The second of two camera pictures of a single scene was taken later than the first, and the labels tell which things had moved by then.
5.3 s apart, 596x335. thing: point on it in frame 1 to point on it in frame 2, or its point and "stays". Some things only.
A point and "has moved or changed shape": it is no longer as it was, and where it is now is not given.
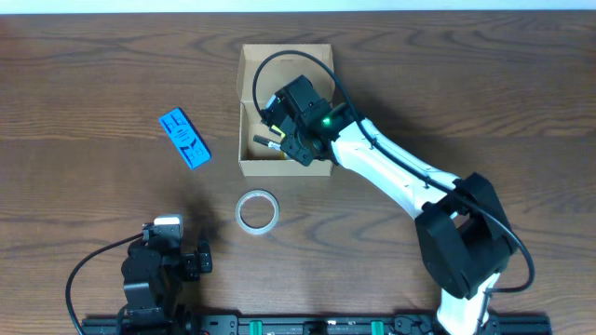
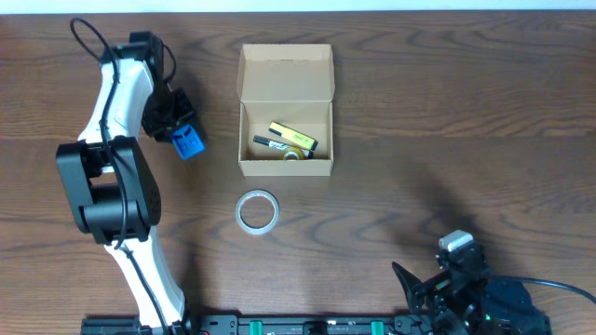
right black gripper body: x=301 y=127 to x=444 y=300
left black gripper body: x=189 y=269 to x=167 y=109
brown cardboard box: x=262 y=69 stays
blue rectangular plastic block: x=185 y=137 has moved or changed shape
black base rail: x=200 y=324 stays
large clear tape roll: x=263 y=193 stays
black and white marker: x=266 y=141 stays
